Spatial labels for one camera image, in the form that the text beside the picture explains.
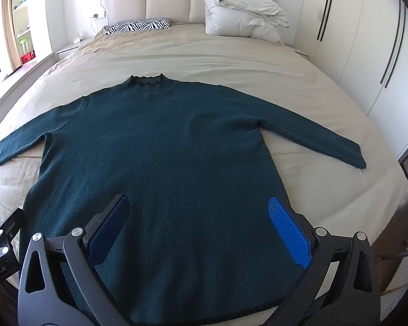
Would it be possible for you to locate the beige curtain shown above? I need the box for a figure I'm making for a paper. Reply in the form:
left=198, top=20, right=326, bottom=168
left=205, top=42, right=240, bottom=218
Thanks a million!
left=0, top=0, right=21, bottom=75

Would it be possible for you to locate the black wardrobe handle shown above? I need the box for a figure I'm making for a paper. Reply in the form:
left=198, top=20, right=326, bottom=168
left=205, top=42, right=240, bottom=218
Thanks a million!
left=385, top=7, right=406, bottom=88
left=381, top=0, right=402, bottom=84
left=317, top=0, right=332, bottom=39
left=321, top=0, right=336, bottom=41

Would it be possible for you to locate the white folded duvet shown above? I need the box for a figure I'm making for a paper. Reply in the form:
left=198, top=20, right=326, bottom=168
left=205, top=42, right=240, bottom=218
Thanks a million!
left=204, top=0, right=290, bottom=43

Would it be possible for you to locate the zebra print pillow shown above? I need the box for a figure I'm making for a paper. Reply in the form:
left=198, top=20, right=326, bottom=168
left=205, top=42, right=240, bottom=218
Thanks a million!
left=105, top=18, right=171, bottom=36

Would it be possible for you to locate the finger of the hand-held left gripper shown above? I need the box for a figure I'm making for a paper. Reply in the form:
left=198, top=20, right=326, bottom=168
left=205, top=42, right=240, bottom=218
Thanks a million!
left=0, top=207, right=24, bottom=262

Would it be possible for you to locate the white nightstand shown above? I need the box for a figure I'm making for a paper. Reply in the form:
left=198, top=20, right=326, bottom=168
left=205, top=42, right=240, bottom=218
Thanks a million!
left=56, top=37, right=89, bottom=62

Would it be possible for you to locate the white wardrobe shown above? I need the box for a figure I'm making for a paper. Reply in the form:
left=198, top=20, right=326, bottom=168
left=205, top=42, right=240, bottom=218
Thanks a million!
left=275, top=0, right=408, bottom=164

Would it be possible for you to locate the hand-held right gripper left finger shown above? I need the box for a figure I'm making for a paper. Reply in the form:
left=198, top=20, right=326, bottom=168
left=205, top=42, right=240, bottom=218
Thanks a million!
left=17, top=194, right=133, bottom=326

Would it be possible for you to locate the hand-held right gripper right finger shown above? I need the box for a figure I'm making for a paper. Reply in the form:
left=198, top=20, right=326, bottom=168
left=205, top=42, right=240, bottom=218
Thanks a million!
left=258, top=196, right=383, bottom=326

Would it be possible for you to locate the dark teal knit sweater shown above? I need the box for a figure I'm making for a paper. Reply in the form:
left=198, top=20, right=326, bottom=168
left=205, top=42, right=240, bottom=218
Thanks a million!
left=0, top=73, right=367, bottom=326

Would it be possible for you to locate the bed with beige sheet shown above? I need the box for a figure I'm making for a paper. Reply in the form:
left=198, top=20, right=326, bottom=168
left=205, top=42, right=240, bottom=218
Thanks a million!
left=0, top=23, right=408, bottom=326

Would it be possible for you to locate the white shelf unit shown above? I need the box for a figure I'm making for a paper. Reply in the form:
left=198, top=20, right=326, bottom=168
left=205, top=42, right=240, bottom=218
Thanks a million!
left=12, top=0, right=39, bottom=66

